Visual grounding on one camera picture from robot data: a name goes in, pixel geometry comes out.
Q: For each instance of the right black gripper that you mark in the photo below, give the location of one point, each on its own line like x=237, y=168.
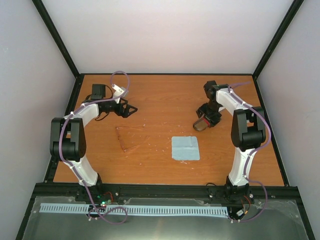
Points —
x=213, y=120

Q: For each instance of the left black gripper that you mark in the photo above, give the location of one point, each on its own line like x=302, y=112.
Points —
x=124, y=113

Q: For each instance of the brown fabric sunglasses pouch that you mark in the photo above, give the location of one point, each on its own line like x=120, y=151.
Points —
x=201, y=124

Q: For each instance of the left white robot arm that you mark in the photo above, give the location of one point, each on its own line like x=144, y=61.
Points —
x=67, y=134

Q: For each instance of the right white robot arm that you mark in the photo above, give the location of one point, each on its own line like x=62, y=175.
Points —
x=248, y=133

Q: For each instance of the light blue cleaning cloth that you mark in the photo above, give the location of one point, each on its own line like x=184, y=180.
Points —
x=185, y=148

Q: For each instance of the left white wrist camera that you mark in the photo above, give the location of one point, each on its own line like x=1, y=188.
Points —
x=119, y=92

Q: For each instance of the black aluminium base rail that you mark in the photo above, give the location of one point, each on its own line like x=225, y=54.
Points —
x=121, y=192

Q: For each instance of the light blue slotted cable duct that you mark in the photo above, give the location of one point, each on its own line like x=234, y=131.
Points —
x=139, y=210

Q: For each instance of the black left frame post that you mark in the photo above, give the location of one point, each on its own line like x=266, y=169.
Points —
x=46, y=18

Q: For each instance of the black frame post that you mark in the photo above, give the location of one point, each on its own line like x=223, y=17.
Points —
x=46, y=18
x=281, y=30

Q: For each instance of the black right frame post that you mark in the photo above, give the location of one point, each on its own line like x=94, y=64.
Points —
x=281, y=30

